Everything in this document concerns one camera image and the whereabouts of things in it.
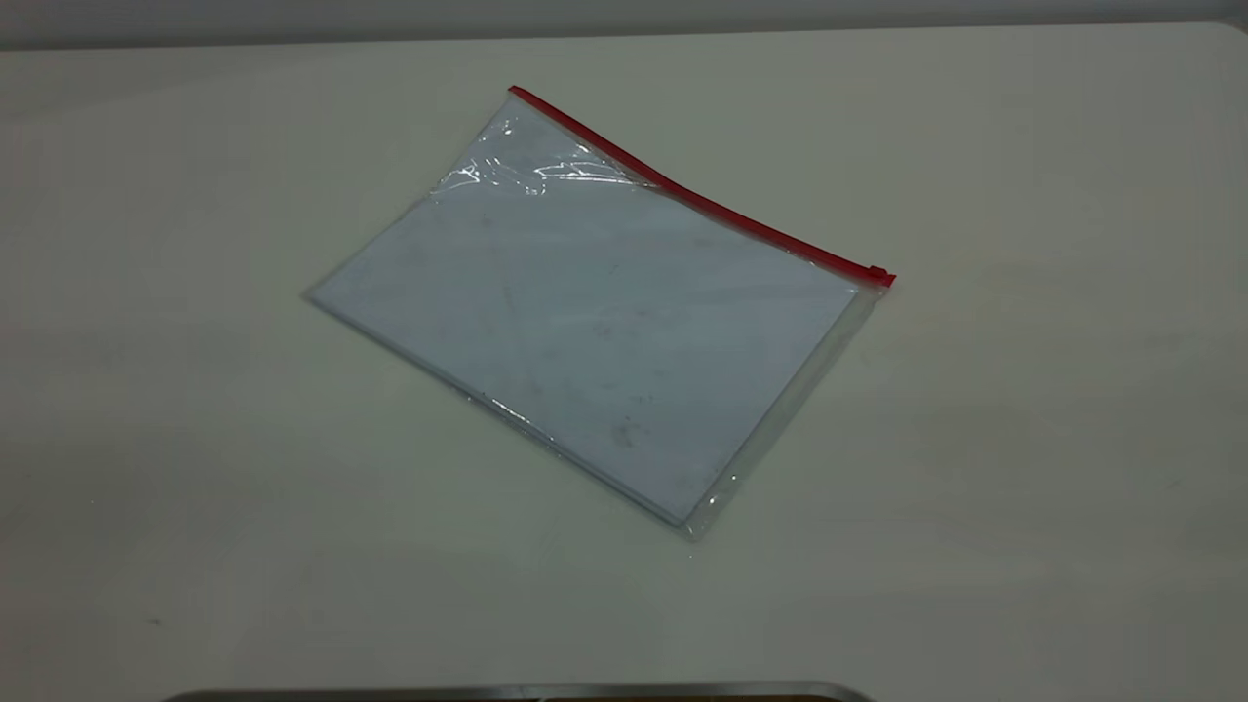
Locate clear zip bag with paper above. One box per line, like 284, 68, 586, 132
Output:
302, 85, 898, 542

